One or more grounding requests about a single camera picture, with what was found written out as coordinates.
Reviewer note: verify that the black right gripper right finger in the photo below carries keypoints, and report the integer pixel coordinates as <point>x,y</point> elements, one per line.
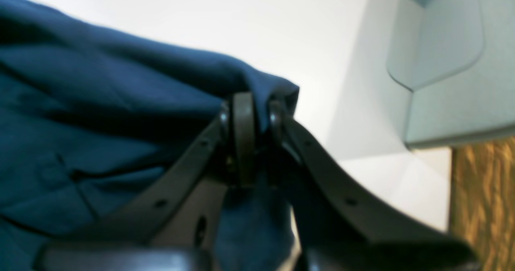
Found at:
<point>341,225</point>

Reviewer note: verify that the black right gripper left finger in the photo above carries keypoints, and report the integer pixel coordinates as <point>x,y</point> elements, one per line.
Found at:
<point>173,224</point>

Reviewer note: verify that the dark blue T-shirt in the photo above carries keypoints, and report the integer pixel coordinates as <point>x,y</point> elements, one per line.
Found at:
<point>90,116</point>

